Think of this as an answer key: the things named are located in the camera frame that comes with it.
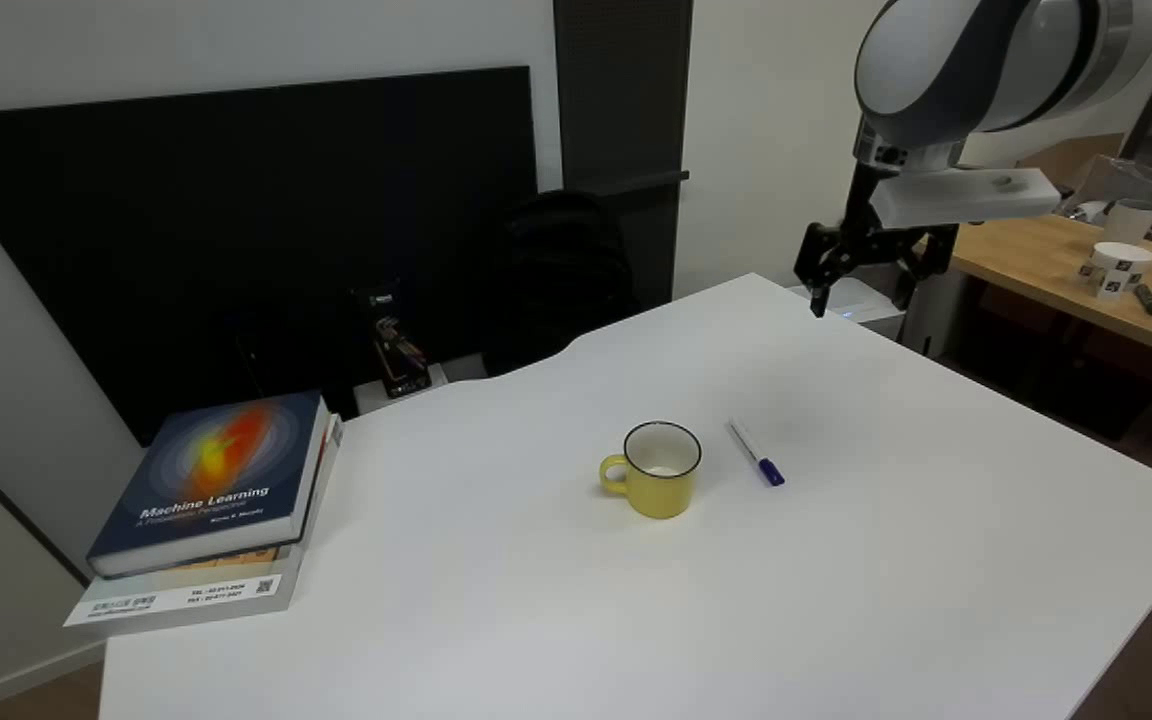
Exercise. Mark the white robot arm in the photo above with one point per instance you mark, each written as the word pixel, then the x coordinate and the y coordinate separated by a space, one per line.
pixel 935 73

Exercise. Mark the white book under stack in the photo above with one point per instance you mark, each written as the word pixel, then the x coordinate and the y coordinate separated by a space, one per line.
pixel 201 589

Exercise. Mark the dark blue hardcover book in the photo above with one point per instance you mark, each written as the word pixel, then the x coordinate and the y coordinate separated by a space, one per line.
pixel 217 481

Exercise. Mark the large black monitor screen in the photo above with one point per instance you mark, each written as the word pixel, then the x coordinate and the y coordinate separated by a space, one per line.
pixel 221 245

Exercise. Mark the blue capped white pen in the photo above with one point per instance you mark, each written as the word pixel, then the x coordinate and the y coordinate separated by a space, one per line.
pixel 764 467

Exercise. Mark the wooden side table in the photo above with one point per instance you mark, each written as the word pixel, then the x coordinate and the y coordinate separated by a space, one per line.
pixel 1041 263

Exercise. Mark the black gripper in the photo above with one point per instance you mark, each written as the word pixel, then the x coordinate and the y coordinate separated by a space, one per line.
pixel 829 252

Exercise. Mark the black office chair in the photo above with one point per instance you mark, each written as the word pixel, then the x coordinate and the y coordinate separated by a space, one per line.
pixel 563 265

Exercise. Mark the white paper cup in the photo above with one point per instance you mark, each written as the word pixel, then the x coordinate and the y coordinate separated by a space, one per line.
pixel 1118 265

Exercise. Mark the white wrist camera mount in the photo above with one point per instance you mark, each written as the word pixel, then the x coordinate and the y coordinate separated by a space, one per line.
pixel 963 198

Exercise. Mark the yellow enamel mug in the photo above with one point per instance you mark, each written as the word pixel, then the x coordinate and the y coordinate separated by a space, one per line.
pixel 652 469

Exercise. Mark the small white box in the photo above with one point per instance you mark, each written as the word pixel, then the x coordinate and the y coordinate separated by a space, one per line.
pixel 864 307

